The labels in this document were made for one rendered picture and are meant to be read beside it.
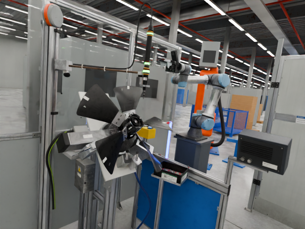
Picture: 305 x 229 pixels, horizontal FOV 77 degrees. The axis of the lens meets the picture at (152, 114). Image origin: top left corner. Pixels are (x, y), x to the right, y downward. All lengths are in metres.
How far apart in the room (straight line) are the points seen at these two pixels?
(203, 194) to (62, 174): 1.24
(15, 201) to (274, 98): 2.84
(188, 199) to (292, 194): 1.54
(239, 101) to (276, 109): 6.58
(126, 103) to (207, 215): 1.02
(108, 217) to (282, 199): 2.10
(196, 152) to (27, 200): 1.50
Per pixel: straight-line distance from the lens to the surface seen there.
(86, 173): 1.56
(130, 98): 1.43
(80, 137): 1.22
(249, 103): 9.14
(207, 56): 5.27
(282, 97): 2.77
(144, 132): 1.81
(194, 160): 1.92
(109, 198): 1.55
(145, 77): 1.34
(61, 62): 1.57
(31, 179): 1.93
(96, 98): 1.25
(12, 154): 1.82
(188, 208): 1.73
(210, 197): 1.58
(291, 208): 2.98
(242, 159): 1.34
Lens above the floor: 1.44
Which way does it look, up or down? 8 degrees down
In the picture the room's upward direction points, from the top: 6 degrees clockwise
